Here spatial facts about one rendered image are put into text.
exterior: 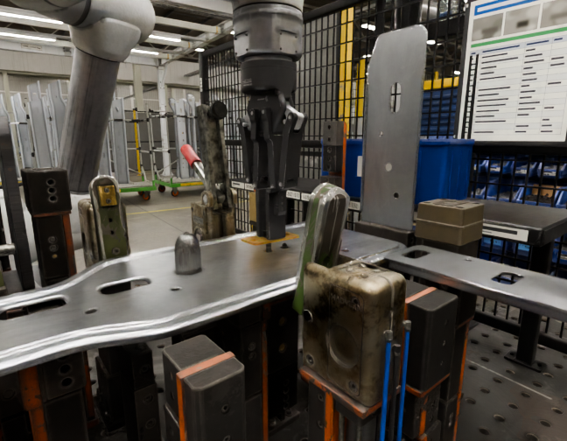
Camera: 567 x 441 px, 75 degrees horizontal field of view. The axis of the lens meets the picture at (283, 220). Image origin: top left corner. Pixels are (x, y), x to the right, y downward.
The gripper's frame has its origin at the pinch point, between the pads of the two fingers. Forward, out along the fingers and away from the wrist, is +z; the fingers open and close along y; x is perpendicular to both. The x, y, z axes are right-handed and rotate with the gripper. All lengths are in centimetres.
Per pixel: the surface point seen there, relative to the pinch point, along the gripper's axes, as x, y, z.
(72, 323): -27.1, 6.1, 5.6
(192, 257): -13.1, 1.5, 3.6
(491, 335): 58, 11, 36
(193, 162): -1.1, -21.5, -6.5
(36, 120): 52, -696, -47
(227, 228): 0.4, -13.2, 4.7
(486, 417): 29, 21, 36
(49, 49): 152, -1133, -247
